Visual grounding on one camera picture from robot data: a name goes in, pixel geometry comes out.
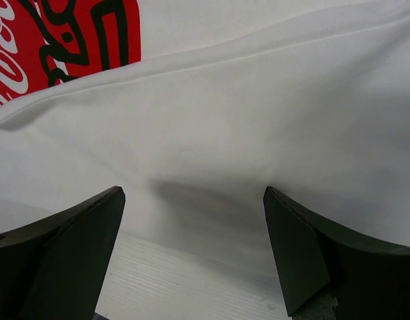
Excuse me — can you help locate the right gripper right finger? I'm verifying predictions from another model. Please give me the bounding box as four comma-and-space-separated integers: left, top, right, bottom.
263, 187, 410, 319

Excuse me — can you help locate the white red-print t-shirt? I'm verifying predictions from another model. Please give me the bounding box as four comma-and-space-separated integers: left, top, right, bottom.
0, 1, 410, 274

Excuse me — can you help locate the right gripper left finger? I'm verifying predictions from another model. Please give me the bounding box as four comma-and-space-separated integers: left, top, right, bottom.
0, 186, 125, 319

